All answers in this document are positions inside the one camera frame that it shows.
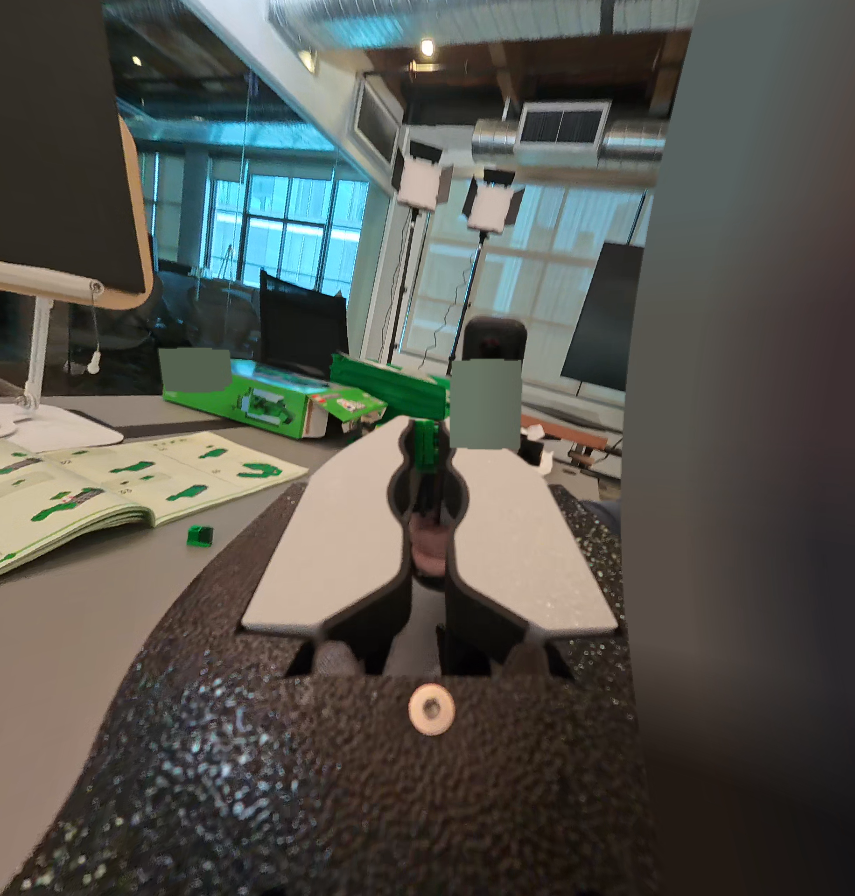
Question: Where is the low wooden table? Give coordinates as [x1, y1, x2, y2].
[522, 413, 610, 466]

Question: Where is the white desk lamp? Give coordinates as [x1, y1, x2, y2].
[0, 255, 125, 452]

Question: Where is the green angled brick assembly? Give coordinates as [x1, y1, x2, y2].
[413, 419, 444, 478]

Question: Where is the black camera on pole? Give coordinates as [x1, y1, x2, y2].
[464, 316, 528, 364]

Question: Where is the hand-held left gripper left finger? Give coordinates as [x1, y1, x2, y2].
[240, 416, 413, 676]

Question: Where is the pale green instruction booklet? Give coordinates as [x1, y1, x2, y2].
[0, 430, 309, 585]

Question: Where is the black monitor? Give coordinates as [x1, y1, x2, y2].
[259, 269, 350, 382]

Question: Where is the black flag panel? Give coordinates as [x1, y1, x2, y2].
[562, 241, 645, 393]

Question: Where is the silver air duct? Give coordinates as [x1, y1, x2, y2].
[471, 100, 668, 169]

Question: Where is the black wood-edged board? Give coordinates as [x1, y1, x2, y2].
[0, 0, 155, 310]

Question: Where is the grey desk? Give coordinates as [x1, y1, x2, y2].
[0, 394, 442, 896]

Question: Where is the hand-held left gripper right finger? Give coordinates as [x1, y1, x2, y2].
[440, 448, 621, 679]

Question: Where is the green corrugated cardboard box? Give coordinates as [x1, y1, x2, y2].
[329, 352, 451, 423]

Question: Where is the studio light on stand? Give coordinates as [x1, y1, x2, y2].
[385, 140, 455, 365]
[445, 168, 526, 379]

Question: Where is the green toy box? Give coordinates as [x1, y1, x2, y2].
[163, 359, 388, 442]

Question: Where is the person's leg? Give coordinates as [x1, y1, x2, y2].
[580, 499, 623, 540]

